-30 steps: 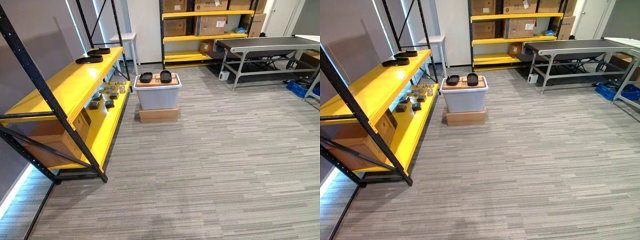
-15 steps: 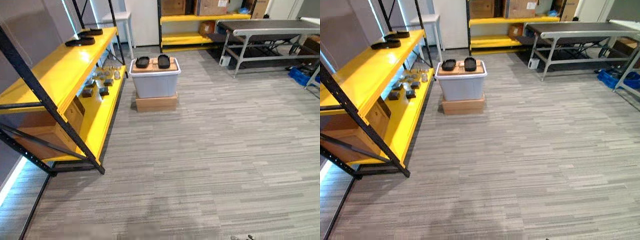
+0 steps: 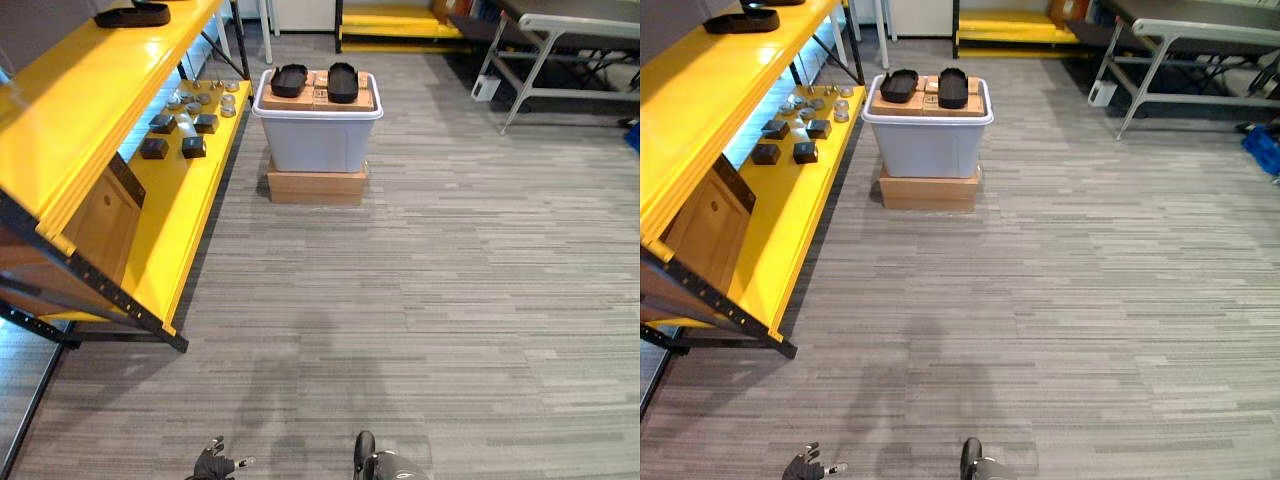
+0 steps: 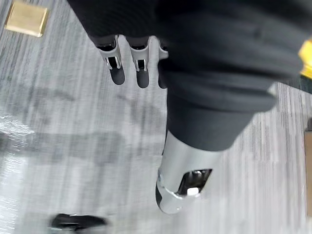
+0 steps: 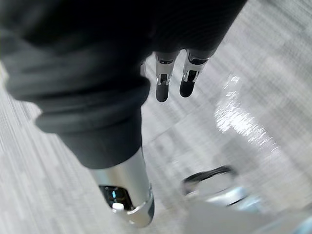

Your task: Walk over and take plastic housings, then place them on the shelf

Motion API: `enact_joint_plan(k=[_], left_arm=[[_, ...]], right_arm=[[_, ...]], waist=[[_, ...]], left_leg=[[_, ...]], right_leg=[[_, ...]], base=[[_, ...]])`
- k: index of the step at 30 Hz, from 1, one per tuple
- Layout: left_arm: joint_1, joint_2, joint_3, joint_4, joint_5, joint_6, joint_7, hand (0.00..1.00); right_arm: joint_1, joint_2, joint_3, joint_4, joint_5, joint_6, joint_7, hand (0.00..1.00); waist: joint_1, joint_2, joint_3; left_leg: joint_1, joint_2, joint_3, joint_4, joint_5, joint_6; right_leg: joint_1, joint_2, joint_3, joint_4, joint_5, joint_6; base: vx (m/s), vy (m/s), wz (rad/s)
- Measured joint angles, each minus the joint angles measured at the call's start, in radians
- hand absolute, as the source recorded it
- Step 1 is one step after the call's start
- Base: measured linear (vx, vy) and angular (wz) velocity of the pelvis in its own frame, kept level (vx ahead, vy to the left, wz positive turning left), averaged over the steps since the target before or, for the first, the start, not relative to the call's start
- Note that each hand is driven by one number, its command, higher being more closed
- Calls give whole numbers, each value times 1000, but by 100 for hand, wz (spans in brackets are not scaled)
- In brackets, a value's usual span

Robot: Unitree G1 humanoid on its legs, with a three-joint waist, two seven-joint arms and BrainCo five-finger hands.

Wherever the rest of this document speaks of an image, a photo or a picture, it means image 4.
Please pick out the brown cardboard box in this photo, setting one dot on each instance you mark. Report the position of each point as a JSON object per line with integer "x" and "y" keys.
{"x": 308, "y": 170}

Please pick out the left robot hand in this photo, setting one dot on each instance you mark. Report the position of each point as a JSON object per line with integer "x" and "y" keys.
{"x": 207, "y": 61}

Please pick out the dark robot foot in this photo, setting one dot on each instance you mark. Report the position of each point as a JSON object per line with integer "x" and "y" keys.
{"x": 76, "y": 222}

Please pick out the yellow shelf frame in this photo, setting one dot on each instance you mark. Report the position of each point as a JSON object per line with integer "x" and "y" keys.
{"x": 307, "y": 58}

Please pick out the brass floor socket cover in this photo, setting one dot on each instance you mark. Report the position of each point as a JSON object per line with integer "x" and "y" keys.
{"x": 25, "y": 18}

